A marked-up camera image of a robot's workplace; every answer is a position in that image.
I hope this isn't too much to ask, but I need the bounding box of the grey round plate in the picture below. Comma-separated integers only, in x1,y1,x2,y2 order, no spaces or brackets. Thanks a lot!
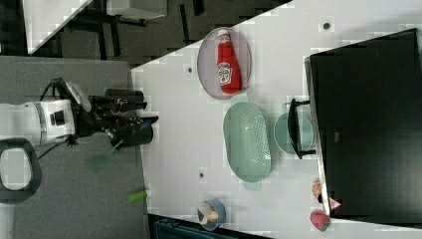
197,27,251,100

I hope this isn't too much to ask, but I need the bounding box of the cream wooden piece in bowl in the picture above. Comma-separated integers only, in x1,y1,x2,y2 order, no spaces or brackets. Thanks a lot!
198,202,218,225

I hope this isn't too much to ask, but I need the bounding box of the mint green strainer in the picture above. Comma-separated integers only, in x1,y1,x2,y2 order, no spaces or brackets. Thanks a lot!
223,102,272,191

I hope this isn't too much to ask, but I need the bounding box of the orange slice toy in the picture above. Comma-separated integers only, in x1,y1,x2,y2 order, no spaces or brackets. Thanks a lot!
312,181,321,199

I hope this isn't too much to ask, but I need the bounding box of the blue bowl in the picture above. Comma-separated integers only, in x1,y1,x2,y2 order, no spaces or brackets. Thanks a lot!
197,198,226,231

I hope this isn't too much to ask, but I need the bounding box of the red strawberry toy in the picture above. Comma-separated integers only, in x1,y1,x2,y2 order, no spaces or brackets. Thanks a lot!
310,210,330,232

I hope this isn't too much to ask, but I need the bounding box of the green spatula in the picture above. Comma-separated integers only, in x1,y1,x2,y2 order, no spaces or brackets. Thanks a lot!
87,141,122,168

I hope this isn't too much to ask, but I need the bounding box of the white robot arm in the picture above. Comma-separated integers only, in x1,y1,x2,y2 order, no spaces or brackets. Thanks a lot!
1,78,158,148

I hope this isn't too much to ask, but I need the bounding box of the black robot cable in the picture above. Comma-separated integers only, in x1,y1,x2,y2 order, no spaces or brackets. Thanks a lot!
36,77,73,160

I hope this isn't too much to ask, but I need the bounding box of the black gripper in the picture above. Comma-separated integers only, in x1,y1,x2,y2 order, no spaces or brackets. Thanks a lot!
69,82,159,140

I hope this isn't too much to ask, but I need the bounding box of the red ketchup bottle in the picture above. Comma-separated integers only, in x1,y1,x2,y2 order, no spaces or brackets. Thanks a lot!
216,29,242,94

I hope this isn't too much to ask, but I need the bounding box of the mint green mug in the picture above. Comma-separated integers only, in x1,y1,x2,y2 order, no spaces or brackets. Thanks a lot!
274,103,314,154

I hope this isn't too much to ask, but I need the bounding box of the black toaster oven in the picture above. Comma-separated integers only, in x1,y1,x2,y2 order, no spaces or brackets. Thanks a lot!
304,29,422,228

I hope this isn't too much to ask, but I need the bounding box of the green marker handle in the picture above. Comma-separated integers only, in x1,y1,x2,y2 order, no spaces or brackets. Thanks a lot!
128,190,149,203

